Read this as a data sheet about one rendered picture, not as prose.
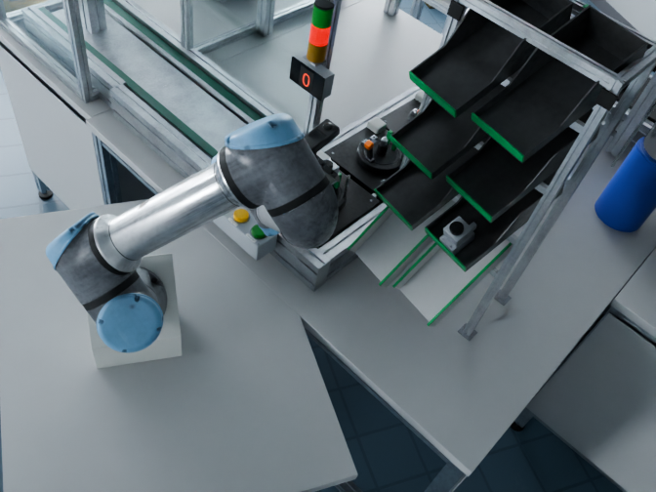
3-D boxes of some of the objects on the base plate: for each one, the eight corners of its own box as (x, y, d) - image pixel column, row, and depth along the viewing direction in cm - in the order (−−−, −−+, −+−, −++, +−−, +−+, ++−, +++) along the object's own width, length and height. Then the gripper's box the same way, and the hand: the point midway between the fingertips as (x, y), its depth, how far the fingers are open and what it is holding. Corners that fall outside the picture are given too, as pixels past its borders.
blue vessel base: (628, 240, 198) (677, 179, 177) (585, 212, 203) (628, 148, 183) (648, 217, 206) (698, 156, 186) (606, 190, 212) (650, 128, 191)
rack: (469, 341, 164) (625, 89, 103) (365, 256, 177) (450, -12, 116) (511, 298, 176) (675, 48, 115) (411, 221, 189) (510, -40, 128)
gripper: (260, 153, 151) (294, 176, 171) (301, 186, 146) (331, 206, 166) (281, 124, 151) (312, 150, 170) (324, 157, 146) (351, 180, 165)
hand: (327, 168), depth 167 cm, fingers open, 7 cm apart
